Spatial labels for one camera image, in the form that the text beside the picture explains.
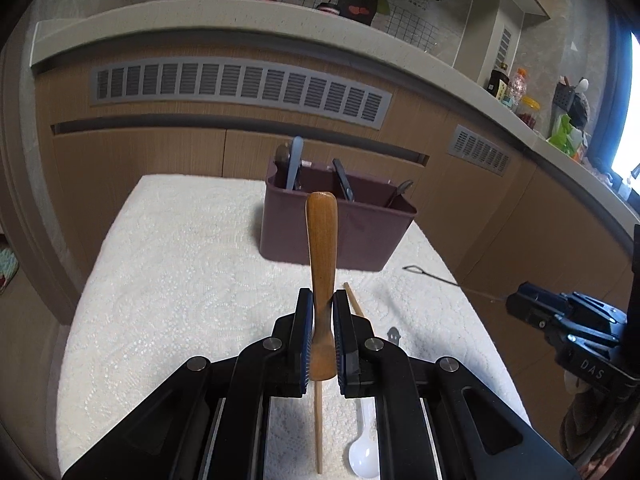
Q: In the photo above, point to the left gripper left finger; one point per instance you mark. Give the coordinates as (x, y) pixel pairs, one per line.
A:
(209, 420)

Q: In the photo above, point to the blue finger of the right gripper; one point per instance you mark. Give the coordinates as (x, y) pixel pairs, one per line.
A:
(547, 292)
(545, 312)

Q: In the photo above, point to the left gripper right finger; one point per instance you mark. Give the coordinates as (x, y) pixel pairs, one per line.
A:
(435, 420)

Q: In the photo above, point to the white plastic spoon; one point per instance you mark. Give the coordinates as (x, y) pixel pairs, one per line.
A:
(363, 452)

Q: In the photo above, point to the stainless steel spoon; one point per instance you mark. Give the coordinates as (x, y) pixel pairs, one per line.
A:
(398, 192)

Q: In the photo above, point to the black handled peeler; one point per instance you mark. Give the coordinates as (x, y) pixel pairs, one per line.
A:
(344, 182)

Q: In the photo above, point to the wooden spoon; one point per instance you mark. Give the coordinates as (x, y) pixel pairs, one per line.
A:
(321, 222)

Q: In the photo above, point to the blue plastic spoon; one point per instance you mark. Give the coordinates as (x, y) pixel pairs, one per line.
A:
(294, 159)

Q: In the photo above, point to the white lace tablecloth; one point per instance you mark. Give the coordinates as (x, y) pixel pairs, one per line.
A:
(180, 274)

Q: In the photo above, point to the green packaged goods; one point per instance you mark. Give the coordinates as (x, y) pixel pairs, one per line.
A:
(568, 139)

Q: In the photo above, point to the short grey vent grille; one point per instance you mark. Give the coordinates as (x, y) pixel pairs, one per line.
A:
(478, 151)

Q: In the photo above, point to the yellow lid jar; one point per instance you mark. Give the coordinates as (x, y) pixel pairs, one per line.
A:
(528, 110)

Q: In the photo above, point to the dark utensil rack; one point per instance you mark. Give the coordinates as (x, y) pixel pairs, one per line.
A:
(572, 100)

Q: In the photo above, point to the orange cap drink bottle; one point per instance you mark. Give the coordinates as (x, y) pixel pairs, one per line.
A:
(517, 88)

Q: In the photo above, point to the dark soy sauce bottle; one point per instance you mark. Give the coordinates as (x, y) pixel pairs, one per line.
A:
(498, 81)

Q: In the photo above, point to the long grey vent grille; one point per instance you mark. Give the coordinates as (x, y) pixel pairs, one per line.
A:
(218, 79)

